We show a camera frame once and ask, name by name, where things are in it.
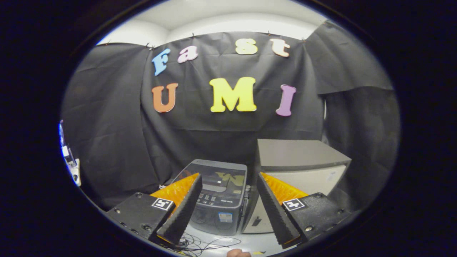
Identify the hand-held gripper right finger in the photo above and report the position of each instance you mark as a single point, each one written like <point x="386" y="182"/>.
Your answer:
<point x="276" y="214"/>

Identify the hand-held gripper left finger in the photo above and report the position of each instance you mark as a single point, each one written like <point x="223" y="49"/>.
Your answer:
<point x="180" y="214"/>

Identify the dark grey washing machine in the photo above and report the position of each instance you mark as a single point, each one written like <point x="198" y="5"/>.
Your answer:
<point x="217" y="219"/>

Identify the small silver cabinet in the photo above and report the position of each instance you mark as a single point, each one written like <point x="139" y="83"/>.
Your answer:
<point x="300" y="153"/>

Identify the black backdrop cloth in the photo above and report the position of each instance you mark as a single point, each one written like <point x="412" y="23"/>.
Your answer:
<point x="200" y="132"/>

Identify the white and blue device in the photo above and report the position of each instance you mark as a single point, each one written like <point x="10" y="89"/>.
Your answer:
<point x="71" y="164"/>

